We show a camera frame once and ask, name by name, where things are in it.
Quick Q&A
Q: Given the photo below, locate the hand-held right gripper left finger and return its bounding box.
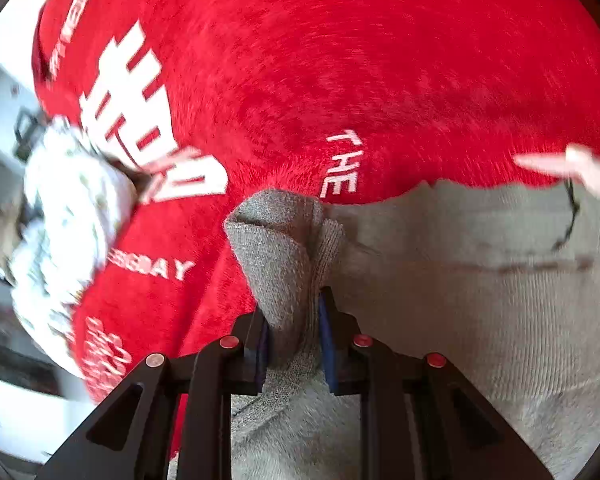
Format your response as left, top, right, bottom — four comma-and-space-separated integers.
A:
35, 309, 272, 480

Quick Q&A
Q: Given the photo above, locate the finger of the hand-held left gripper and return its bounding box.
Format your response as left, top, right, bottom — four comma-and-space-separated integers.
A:
105, 156, 153, 204

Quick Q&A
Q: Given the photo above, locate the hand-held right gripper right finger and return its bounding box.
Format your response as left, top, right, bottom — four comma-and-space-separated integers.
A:
319, 287, 551, 480

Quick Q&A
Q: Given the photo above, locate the light blue patterned cloth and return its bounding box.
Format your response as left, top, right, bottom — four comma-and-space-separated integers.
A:
5, 115, 142, 378

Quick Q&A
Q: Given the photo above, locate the grey-brown knit sweater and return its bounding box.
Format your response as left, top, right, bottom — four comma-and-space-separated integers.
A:
167, 180, 600, 480

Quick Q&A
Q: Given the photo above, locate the red blanket with white print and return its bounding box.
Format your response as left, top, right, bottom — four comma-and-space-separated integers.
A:
32, 0, 600, 461

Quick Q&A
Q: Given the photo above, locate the white bed sheet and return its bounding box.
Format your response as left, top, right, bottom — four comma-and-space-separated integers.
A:
0, 0, 100, 467

